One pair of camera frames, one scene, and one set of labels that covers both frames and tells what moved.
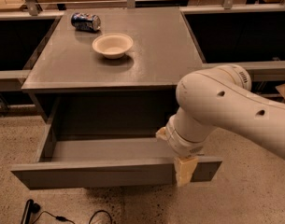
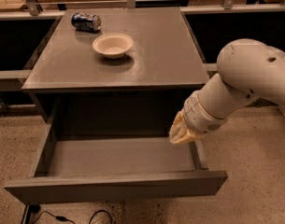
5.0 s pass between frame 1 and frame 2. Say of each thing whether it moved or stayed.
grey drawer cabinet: stayed
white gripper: moved
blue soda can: stayed
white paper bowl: stayed
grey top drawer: moved
